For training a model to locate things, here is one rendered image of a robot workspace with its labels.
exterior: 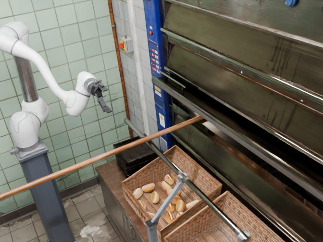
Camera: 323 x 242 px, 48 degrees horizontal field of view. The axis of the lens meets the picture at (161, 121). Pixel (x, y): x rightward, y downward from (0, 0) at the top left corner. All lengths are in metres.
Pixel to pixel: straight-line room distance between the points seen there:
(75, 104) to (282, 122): 1.24
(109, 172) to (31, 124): 0.77
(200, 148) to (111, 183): 0.81
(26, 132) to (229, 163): 1.34
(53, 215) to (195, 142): 1.26
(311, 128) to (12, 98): 2.30
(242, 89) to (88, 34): 1.64
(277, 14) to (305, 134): 0.51
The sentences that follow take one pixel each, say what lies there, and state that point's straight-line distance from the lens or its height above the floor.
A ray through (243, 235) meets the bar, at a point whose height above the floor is 1.17.
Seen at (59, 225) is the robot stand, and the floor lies 0.28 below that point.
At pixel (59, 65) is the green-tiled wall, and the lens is 3.12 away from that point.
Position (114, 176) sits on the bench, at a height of 0.58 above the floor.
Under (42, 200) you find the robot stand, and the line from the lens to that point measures 2.88.
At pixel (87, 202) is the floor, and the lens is 3.63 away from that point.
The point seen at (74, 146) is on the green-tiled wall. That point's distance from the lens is 3.47.
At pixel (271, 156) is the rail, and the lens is 1.62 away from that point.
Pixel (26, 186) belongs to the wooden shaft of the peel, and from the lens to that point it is 2.05.
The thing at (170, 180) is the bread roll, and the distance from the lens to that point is 2.72.
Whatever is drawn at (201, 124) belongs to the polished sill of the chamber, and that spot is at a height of 1.18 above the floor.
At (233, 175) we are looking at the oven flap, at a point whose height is 0.99.
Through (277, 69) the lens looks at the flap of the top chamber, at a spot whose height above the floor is 1.75.
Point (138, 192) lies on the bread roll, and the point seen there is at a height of 0.64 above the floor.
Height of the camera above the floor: 2.41
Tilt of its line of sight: 31 degrees down
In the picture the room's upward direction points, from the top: 6 degrees counter-clockwise
